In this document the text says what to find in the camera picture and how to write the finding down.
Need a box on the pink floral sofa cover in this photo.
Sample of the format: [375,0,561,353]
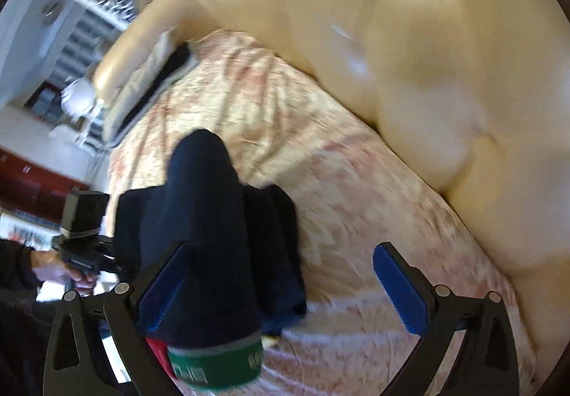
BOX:
[104,27,538,396]

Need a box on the person's left forearm dark sleeve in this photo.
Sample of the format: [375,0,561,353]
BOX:
[1,240,43,324]

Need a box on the person's left hand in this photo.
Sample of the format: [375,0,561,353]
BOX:
[30,250,97,295]

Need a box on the cream tufted leather sofa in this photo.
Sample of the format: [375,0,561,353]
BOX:
[94,0,569,380]

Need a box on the white ornate side chair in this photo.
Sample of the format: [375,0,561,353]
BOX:
[48,77,105,156]

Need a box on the navy blue fleece garment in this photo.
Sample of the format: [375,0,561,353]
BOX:
[113,128,309,392]

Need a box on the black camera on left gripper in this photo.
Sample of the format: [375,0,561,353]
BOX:
[60,190,110,240]

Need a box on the dark red wooden cabinet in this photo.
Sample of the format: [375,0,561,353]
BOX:
[0,149,91,222]

